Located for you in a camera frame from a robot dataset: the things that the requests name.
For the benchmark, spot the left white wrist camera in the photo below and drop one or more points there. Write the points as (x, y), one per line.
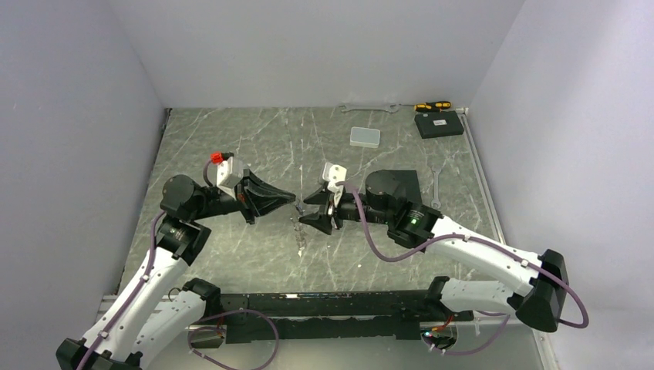
(230, 172)

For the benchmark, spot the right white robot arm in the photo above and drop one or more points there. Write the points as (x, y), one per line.
(532, 287)

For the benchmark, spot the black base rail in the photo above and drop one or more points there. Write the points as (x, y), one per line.
(245, 318)

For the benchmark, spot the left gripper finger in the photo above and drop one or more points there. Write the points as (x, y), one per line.
(254, 187)
(260, 206)

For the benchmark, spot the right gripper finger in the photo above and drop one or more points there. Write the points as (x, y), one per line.
(321, 222)
(320, 197)

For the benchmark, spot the white plastic box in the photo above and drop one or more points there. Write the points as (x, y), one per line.
(364, 137)

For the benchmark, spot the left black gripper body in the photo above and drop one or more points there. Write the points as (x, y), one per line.
(218, 203)

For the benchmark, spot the silver open-end wrench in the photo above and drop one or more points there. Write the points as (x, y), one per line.
(387, 108)

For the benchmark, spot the metal keyring disc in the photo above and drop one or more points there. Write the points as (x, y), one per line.
(300, 234)

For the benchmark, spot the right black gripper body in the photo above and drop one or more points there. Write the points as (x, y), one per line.
(348, 209)

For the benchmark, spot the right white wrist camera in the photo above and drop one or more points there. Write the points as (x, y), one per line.
(331, 175)

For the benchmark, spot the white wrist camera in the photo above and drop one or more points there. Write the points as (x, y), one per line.
(230, 172)
(331, 175)

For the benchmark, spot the yellow black screwdriver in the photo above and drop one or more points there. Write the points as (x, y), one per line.
(432, 107)

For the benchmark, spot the black rectangular box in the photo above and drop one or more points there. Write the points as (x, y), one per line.
(441, 124)

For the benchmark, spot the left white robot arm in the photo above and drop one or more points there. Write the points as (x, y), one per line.
(131, 333)

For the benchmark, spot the black flat phone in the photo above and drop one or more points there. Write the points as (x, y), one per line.
(410, 180)

